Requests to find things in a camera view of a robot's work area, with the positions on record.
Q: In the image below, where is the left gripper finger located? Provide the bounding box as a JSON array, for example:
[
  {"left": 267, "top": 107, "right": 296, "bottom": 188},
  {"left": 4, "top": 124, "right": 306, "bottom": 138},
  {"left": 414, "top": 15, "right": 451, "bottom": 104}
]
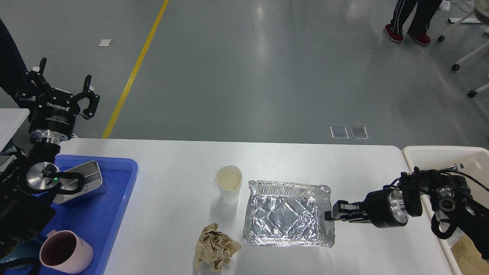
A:
[
  {"left": 18, "top": 58, "right": 53, "bottom": 100},
  {"left": 67, "top": 74, "right": 100, "bottom": 120}
]

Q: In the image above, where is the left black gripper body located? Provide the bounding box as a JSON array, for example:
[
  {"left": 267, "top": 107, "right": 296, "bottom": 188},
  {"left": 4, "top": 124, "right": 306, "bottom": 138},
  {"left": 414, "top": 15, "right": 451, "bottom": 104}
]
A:
[{"left": 29, "top": 89, "right": 80, "bottom": 141}]

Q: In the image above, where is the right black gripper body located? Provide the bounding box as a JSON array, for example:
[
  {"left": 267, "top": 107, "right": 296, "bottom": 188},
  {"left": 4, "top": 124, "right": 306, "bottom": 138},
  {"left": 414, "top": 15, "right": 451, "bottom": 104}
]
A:
[{"left": 361, "top": 189, "right": 409, "bottom": 228}]

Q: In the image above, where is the aluminium foil tray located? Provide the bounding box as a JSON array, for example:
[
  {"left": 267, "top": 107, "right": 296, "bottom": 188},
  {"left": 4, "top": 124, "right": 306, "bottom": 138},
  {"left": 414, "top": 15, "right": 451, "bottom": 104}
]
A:
[{"left": 242, "top": 180, "right": 335, "bottom": 248}]

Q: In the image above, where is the small steel rectangular tin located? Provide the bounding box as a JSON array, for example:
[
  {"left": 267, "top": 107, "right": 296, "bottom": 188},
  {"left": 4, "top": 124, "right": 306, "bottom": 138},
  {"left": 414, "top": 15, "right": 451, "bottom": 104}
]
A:
[{"left": 53, "top": 160, "right": 106, "bottom": 208}]

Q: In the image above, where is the pink mug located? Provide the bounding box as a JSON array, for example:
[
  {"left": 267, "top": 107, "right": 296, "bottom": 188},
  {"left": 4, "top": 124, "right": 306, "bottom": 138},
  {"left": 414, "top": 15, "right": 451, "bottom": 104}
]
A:
[{"left": 39, "top": 230, "right": 94, "bottom": 274}]

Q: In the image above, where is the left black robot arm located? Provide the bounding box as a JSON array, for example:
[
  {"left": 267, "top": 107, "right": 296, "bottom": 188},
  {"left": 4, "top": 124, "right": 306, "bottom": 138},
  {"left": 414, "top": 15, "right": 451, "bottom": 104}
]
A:
[{"left": 0, "top": 58, "right": 100, "bottom": 258}]

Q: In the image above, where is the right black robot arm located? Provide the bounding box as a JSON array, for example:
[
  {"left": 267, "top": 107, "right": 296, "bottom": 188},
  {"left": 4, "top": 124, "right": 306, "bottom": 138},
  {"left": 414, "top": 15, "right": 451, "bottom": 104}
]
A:
[{"left": 324, "top": 167, "right": 489, "bottom": 261}]

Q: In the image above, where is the standing person in jeans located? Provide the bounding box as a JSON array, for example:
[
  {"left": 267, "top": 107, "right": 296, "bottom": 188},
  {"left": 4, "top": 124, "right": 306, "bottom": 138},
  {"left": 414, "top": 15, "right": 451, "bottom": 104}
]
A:
[{"left": 0, "top": 21, "right": 37, "bottom": 112}]

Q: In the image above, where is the white side table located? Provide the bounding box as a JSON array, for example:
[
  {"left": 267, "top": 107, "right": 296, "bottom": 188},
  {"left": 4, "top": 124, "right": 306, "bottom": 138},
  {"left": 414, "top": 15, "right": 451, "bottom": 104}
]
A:
[{"left": 0, "top": 108, "right": 30, "bottom": 150}]

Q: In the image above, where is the left clear floor plate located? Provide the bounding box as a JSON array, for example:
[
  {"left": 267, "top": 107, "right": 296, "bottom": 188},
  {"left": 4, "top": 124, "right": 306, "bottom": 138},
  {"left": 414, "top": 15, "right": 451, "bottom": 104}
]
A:
[{"left": 330, "top": 126, "right": 350, "bottom": 140}]

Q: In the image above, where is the clear floor plate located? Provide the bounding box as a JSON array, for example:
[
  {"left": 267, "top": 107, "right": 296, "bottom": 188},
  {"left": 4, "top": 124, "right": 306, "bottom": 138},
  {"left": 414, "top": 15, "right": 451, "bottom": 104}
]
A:
[
  {"left": 330, "top": 126, "right": 350, "bottom": 140},
  {"left": 350, "top": 126, "right": 369, "bottom": 139}
]

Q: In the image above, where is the right clear floor plate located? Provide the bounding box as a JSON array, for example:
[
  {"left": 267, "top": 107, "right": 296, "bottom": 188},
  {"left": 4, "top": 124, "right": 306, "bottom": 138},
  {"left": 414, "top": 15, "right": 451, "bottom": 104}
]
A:
[{"left": 350, "top": 126, "right": 369, "bottom": 139}]

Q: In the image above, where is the blue plastic tray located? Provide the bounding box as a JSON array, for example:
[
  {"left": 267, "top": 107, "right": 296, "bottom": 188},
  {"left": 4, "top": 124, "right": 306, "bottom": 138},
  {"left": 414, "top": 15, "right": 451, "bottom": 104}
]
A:
[{"left": 38, "top": 155, "right": 138, "bottom": 275}]

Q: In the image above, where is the white paper cup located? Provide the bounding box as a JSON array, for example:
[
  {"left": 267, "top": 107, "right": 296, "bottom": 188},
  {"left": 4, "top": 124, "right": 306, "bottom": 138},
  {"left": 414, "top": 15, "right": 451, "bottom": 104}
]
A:
[{"left": 215, "top": 165, "right": 242, "bottom": 204}]

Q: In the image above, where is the crumpled brown paper napkin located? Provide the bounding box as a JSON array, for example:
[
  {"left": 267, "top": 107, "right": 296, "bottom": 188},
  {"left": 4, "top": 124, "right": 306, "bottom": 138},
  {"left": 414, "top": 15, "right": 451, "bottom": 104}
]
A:
[{"left": 193, "top": 222, "right": 242, "bottom": 272}]

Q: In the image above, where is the dark blue mug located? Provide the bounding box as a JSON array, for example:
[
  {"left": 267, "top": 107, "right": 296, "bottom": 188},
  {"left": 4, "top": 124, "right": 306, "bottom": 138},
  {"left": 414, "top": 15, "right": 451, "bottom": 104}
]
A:
[{"left": 1, "top": 235, "right": 46, "bottom": 275}]

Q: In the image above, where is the walking person in tracksuit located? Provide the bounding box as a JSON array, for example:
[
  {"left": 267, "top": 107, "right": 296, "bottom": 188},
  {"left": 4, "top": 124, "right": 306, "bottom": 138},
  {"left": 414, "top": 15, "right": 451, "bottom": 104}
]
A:
[{"left": 384, "top": 0, "right": 444, "bottom": 46}]

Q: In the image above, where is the white chair base with castors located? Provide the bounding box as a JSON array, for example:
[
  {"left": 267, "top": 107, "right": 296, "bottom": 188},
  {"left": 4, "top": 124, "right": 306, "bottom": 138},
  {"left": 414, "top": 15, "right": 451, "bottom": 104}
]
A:
[{"left": 430, "top": 0, "right": 488, "bottom": 100}]

